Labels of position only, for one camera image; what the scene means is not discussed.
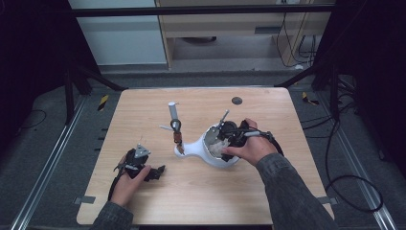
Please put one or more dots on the wooden desk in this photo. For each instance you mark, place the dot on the wooden desk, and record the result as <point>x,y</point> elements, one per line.
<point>223,27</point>

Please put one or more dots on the person's left hand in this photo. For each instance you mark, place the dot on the person's left hand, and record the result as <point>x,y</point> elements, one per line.
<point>127,188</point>

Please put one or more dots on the white tissue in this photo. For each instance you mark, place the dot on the white tissue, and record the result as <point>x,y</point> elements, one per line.
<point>217,147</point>

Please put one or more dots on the black curtain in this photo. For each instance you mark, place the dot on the black curtain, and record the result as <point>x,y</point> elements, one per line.
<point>376,64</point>
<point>32,48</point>

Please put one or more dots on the dark round table grommet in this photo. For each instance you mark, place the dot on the dark round table grommet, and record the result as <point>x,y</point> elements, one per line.
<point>236,100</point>

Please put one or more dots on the person's right hand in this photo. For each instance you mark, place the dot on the person's right hand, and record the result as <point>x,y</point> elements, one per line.
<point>255,148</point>

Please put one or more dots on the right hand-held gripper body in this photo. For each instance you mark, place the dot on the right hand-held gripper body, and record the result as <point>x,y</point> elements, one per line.
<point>234,132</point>

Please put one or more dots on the yellow black striped tape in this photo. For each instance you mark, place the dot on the yellow black striped tape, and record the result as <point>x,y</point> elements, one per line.
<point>102,102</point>
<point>309,99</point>

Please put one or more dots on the white cabinet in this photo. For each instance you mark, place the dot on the white cabinet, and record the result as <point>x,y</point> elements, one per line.
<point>121,35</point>

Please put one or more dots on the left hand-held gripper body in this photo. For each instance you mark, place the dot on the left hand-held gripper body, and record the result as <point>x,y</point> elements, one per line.
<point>135,163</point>

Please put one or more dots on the metal floor rail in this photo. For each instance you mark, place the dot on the metal floor rail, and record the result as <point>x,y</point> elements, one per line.
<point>48,166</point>
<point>357,166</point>

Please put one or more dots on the grey tape tab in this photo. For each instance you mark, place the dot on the grey tape tab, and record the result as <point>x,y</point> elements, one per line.
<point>84,200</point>
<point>328,200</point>

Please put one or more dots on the black metal stand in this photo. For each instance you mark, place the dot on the black metal stand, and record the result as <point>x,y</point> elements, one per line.
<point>69,96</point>
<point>333,92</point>

